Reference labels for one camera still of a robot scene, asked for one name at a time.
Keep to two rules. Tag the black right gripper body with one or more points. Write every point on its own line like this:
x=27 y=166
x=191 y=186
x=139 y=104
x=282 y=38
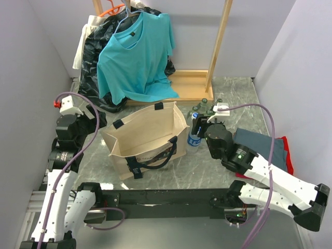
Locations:
x=202 y=121

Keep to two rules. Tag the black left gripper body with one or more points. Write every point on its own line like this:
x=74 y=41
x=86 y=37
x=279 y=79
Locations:
x=87 y=126

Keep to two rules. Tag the blue-cap water bottle labelled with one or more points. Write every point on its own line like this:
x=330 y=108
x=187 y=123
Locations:
x=193 y=143

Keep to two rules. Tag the cream canvas tote bag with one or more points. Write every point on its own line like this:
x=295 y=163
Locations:
x=146 y=140

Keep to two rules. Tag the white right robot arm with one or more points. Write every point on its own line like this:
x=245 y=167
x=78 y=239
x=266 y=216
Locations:
x=304 y=202

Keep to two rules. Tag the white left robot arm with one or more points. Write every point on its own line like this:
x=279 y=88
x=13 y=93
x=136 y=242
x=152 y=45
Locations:
x=59 y=222

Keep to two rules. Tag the folded grey-blue garment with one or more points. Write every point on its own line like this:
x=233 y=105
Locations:
x=259 y=142

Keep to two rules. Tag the wooden clothes rack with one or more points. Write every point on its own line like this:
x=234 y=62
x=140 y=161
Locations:
x=195 y=85

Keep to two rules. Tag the folded red garment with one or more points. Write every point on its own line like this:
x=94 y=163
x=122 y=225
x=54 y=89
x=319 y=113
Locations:
x=288 y=153

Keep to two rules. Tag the turquoise t-shirt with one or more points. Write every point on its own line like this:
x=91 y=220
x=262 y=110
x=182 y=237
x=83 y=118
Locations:
x=132 y=64

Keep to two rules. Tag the dark leaf-print shirt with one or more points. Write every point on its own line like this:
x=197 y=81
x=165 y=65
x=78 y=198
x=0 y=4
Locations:
x=94 y=45

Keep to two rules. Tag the cream hanging garment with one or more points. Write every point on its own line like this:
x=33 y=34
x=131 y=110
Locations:
x=93 y=23

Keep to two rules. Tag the orange clothes hanger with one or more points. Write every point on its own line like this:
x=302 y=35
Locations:
x=114 y=10

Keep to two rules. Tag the light blue clothes hanger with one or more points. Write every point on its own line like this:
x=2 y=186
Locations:
x=132 y=14

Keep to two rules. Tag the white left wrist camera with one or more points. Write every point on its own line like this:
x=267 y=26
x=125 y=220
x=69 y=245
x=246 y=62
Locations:
x=66 y=106

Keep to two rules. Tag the aluminium extrusion rail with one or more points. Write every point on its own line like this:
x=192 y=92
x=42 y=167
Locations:
x=36 y=202

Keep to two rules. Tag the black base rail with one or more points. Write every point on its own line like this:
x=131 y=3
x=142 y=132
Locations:
x=171 y=203

